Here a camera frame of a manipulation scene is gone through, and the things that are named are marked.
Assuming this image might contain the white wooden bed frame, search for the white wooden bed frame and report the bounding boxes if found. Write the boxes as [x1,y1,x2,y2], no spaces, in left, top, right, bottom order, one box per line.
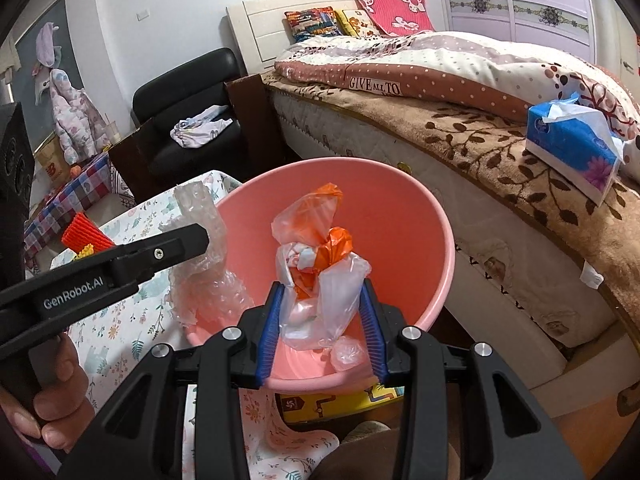
[226,0,640,411]

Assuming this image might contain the brown leaf pattern blanket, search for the brown leaf pattern blanket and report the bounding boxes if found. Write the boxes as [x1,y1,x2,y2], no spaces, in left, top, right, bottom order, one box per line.
[262,72,640,357]

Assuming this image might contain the floral tablecloth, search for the floral tablecloth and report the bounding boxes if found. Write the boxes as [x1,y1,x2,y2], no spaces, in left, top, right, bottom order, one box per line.
[50,170,342,480]

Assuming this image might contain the beige slipper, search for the beige slipper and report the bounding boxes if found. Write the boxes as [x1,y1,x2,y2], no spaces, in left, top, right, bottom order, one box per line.
[340,420,391,446]

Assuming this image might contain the red floral pillow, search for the red floral pillow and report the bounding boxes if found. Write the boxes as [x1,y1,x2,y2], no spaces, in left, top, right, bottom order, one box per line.
[350,0,435,36]

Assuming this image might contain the small clear plastic scrap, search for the small clear plastic scrap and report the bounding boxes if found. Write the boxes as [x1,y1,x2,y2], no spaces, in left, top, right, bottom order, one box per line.
[330,337,369,372]

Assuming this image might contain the yellow floral pillow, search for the yellow floral pillow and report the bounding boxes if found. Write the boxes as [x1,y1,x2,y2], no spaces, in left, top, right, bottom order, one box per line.
[335,8,381,39]

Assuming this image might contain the red foam net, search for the red foam net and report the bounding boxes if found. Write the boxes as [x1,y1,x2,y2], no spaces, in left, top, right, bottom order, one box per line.
[61,211,116,256]

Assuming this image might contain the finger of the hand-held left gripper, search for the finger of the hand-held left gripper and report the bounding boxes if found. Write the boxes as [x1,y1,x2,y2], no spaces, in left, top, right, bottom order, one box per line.
[107,223,210,287]

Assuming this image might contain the lilac hat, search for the lilac hat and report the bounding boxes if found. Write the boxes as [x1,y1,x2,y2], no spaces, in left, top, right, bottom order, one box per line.
[32,22,64,69]

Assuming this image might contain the black leather armchair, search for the black leather armchair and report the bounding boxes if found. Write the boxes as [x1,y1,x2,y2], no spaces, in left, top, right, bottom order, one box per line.
[131,47,246,181]

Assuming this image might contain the yellow cardboard box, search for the yellow cardboard box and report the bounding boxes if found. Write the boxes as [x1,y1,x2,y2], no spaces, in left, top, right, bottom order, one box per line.
[277,386,404,424]

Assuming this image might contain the clear bubble wrap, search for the clear bubble wrap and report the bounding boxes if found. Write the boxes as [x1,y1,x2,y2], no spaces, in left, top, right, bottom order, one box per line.
[167,182,257,332]

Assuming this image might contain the white quilted mattress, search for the white quilted mattress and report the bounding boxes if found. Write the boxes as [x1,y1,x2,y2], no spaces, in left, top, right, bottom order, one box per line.
[272,91,621,350]

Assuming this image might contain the person's left hand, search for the person's left hand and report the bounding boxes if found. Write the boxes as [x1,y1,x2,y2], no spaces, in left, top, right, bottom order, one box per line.
[0,332,97,461]

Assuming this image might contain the dotted floral quilt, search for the dotted floral quilt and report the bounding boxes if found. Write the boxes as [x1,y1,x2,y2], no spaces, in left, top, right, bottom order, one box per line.
[274,30,640,184]

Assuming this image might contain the dark wooden panel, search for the dark wooden panel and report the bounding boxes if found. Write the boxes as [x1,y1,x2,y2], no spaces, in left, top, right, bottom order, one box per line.
[225,74,286,182]
[107,119,157,202]

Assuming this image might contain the pink patterned puffer jacket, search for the pink patterned puffer jacket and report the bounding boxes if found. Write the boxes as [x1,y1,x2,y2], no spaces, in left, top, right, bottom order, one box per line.
[50,67,109,166]

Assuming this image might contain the white printed cloth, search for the white printed cloth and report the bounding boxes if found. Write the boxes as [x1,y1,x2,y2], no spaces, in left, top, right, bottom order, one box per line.
[170,105,234,150]

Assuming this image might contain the colourful patchwork pillow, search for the colourful patchwork pillow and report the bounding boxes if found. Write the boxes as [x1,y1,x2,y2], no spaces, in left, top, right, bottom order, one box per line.
[285,6,344,44]

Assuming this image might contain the brown paper bag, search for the brown paper bag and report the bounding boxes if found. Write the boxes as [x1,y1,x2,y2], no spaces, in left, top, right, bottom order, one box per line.
[32,137,69,187]

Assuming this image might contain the clear and orange plastic bag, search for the clear and orange plastic bag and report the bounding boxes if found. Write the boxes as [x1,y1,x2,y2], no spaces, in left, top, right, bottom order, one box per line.
[271,182,374,354]

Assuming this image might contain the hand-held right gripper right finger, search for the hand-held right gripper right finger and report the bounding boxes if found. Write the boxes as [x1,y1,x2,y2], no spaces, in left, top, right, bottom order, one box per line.
[360,277,586,480]

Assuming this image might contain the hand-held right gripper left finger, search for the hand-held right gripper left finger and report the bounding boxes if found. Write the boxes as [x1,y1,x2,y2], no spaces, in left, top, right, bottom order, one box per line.
[59,281,287,480]

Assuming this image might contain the checkered tablecloth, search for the checkered tablecloth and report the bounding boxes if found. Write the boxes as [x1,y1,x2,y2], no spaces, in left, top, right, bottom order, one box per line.
[22,152,134,262]

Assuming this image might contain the pink plastic bucket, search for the pink plastic bucket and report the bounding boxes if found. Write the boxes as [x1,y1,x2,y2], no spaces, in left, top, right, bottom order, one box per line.
[182,157,456,395]

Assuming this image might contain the blue tissue pack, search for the blue tissue pack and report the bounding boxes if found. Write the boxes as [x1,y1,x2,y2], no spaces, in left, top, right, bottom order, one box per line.
[525,92,626,207]

